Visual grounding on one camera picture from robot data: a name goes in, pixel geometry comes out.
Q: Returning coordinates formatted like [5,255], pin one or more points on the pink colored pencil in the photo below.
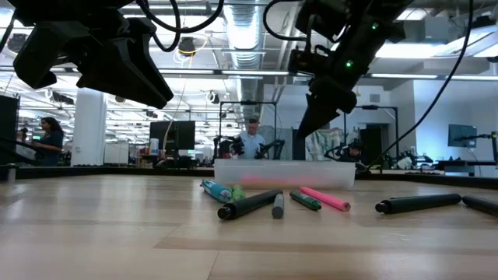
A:
[325,199]

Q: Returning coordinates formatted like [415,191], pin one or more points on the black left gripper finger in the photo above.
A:
[124,74]
[43,54]

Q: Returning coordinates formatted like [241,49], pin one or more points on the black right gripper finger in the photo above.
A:
[308,116]
[325,114]

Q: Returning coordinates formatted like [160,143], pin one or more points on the blue pen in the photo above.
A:
[216,190]

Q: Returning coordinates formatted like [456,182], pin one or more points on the thick black marker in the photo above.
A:
[249,204]

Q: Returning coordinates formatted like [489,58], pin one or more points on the white canister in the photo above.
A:
[154,146]

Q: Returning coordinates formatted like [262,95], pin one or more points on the patterned cloth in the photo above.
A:
[327,145]

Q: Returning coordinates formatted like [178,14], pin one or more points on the wall mounted monitor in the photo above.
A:
[462,135]

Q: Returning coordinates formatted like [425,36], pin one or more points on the translucent plastic supply box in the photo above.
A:
[284,171]

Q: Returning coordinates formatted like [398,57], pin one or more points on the grey crayon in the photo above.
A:
[278,206]

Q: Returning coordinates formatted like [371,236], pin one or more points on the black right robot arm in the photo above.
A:
[365,35]

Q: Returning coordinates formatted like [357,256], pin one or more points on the black rig frame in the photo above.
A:
[373,107]
[249,102]

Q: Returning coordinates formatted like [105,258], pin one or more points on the light green pen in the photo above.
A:
[237,193]

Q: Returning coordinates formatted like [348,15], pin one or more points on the white cabinet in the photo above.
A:
[116,152]

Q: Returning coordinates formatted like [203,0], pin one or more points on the person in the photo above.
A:
[252,142]
[50,140]
[23,134]
[352,152]

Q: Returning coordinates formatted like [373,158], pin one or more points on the black pen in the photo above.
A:
[420,203]
[482,205]

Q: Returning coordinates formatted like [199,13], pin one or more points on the black aluminium table frame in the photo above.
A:
[116,171]

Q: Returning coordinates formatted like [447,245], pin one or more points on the black rectangular panel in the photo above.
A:
[8,128]

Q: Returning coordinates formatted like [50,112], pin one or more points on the black background robot arm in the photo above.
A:
[270,148]
[495,145]
[231,147]

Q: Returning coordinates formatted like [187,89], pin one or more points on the black monitor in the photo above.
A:
[173,135]

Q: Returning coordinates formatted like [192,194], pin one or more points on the white column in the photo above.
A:
[88,136]

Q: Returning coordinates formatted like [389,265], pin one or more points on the dark green crayon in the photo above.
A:
[305,200]

